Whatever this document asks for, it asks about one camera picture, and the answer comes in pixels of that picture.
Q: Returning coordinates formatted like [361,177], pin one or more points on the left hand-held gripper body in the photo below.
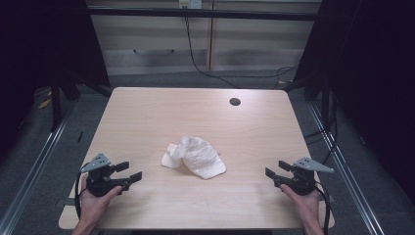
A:
[99,182]

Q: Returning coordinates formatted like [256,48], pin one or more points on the pale wooden cabinet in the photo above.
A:
[257,42]

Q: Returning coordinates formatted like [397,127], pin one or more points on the black horizontal metal bar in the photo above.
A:
[202,14]

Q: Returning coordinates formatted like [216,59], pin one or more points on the white wall power outlet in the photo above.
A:
[190,3]

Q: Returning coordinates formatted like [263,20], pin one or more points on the metal floor rail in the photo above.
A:
[345,169]
[36,166]

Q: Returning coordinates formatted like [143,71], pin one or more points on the black stand post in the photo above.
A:
[325,101]
[56,104]

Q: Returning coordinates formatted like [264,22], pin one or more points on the yellow floor marker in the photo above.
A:
[44,103]

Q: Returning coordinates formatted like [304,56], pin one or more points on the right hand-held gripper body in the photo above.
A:
[303,182]

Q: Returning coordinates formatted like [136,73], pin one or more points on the small black floor object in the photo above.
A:
[80,137]

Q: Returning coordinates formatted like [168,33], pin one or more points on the white towel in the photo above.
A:
[199,158]

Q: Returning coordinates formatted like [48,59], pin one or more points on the person's left hand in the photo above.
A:
[93,205]

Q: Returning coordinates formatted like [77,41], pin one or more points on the person's right hand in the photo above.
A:
[308,207]

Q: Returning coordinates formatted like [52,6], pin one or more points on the grey tape strip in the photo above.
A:
[69,201]
[331,197]

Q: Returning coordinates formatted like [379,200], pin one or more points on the dark curtain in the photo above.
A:
[375,81]
[39,42]

